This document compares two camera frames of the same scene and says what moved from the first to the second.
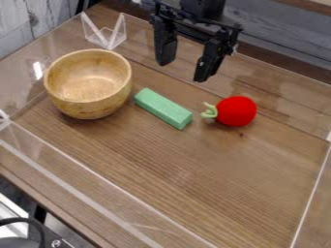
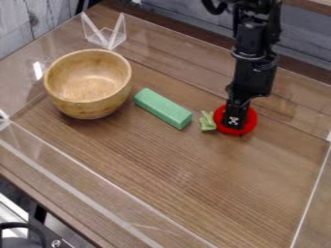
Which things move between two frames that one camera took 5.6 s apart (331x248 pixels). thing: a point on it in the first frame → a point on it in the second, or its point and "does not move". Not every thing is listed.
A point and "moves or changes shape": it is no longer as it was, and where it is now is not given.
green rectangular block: (163, 108) does not move
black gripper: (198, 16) → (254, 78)
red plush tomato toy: (232, 111) moves or changes shape
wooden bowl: (88, 81) does not move
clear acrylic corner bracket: (106, 37) does not move
